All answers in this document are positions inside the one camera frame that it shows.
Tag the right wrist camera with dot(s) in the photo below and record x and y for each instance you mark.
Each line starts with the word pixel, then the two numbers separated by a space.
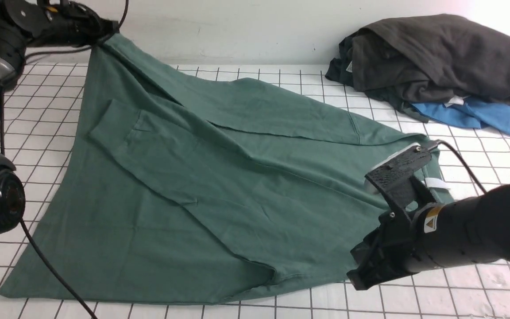
pixel 399 166

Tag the green long-sleeved shirt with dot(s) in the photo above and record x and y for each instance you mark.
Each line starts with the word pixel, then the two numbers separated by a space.
pixel 185 190

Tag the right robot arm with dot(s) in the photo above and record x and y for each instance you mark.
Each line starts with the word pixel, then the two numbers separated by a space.
pixel 470 231

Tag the dark grey garment pile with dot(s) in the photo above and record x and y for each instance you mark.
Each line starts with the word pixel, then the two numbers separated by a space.
pixel 423 59

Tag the white grid-patterned table cloth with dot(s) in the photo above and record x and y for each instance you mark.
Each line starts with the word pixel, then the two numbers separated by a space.
pixel 41 120

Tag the blue garment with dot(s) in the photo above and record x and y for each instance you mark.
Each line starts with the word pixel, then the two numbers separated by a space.
pixel 471 113

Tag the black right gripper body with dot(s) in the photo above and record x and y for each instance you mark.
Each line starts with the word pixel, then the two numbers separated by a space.
pixel 395 249

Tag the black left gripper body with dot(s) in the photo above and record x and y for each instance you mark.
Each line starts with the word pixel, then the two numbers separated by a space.
pixel 72 24

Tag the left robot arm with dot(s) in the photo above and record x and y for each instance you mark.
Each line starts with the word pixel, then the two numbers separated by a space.
pixel 24 25

